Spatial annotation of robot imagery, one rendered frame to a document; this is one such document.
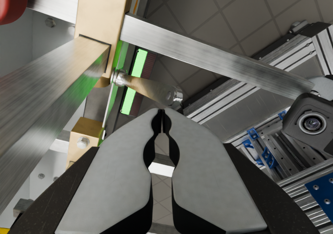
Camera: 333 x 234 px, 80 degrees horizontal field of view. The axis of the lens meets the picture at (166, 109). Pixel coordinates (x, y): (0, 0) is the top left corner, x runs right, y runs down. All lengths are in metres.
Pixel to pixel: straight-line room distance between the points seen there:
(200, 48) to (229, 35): 0.93
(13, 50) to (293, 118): 0.51
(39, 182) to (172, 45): 0.74
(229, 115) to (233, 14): 0.52
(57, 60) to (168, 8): 0.96
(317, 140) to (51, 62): 0.25
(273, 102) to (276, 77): 0.87
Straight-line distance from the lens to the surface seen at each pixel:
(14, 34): 0.53
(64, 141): 0.42
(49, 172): 0.83
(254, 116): 1.19
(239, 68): 0.29
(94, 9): 0.26
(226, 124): 1.16
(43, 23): 0.57
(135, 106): 0.48
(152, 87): 0.16
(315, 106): 0.24
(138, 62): 0.44
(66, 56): 0.20
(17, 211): 0.64
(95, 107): 0.50
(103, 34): 0.26
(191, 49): 0.27
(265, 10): 1.24
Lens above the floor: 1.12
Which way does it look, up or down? 60 degrees down
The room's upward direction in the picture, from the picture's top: 178 degrees clockwise
